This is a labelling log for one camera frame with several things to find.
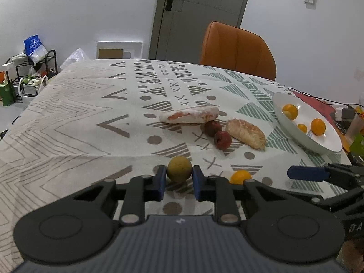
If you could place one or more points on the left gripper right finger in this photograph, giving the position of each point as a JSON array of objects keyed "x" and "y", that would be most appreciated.
[{"x": 218, "y": 191}]

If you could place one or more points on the orange leather chair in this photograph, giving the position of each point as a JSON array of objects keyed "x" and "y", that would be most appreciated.
[{"x": 235, "y": 49}]

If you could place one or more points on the peeled pomelo segment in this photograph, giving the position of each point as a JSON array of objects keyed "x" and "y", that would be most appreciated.
[{"x": 246, "y": 133}]

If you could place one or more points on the black metal rack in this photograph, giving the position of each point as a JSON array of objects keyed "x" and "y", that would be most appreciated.
[{"x": 21, "y": 67}]

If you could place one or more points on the white foam packaging with cardboard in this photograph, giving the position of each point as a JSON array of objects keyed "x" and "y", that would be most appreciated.
[{"x": 119, "y": 49}]

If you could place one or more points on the white power adapter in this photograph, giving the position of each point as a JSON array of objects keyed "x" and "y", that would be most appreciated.
[{"x": 344, "y": 114}]

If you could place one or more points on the pink pomelo segment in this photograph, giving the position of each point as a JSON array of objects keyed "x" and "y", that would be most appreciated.
[{"x": 190, "y": 115}]

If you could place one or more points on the person's right hand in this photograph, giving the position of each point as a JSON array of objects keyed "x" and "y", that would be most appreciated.
[{"x": 351, "y": 256}]

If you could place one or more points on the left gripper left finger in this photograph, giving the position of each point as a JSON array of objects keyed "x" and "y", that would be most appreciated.
[{"x": 137, "y": 192}]

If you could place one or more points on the large orange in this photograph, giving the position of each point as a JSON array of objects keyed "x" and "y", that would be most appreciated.
[{"x": 318, "y": 127}]

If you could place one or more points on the white plate blue rim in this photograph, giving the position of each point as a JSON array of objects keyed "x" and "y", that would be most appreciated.
[{"x": 328, "y": 143}]

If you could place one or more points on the white shopping bag with items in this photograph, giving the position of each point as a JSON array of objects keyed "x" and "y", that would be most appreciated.
[{"x": 30, "y": 91}]

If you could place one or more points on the patterned white tablecloth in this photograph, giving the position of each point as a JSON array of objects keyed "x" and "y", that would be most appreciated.
[{"x": 99, "y": 120}]

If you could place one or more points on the green paper bag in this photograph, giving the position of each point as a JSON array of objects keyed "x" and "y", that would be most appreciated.
[{"x": 7, "y": 93}]

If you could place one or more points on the small orange kumquat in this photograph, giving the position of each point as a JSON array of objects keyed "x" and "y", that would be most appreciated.
[{"x": 240, "y": 176}]

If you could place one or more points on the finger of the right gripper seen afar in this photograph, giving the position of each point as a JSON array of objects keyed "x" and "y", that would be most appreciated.
[{"x": 308, "y": 173}]

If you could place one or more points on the blue white plastic bag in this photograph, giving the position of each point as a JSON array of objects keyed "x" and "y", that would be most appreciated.
[{"x": 34, "y": 49}]

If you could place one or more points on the red small apple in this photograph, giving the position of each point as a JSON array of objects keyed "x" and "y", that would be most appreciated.
[{"x": 222, "y": 140}]

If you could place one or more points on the small yellow kumquat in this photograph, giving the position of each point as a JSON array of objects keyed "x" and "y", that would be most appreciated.
[{"x": 302, "y": 127}]

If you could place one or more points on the dark red plum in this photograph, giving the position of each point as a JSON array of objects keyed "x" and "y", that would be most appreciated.
[{"x": 212, "y": 127}]

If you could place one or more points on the red orange table mat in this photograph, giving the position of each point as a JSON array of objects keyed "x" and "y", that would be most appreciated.
[{"x": 328, "y": 111}]

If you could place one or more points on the grey door with handle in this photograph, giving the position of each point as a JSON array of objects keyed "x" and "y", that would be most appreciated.
[{"x": 179, "y": 26}]

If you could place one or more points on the clear plastic bag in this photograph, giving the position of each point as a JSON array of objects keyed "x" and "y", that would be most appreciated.
[{"x": 77, "y": 56}]

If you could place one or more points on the dried mango snack bag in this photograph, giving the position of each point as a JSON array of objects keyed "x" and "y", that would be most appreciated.
[{"x": 357, "y": 146}]

